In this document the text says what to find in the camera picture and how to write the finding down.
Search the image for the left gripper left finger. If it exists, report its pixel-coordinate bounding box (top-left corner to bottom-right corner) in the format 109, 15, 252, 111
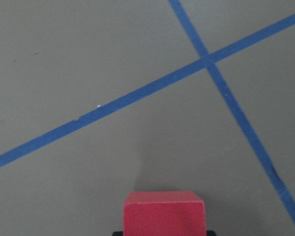
112, 231, 123, 236

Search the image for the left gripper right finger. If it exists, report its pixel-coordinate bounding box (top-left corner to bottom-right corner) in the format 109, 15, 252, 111
206, 230, 215, 236

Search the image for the red cube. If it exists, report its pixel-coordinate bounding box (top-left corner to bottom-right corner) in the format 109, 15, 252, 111
123, 191, 207, 236

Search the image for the brown paper table mat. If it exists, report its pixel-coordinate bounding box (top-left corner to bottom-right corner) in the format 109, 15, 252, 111
0, 0, 295, 236

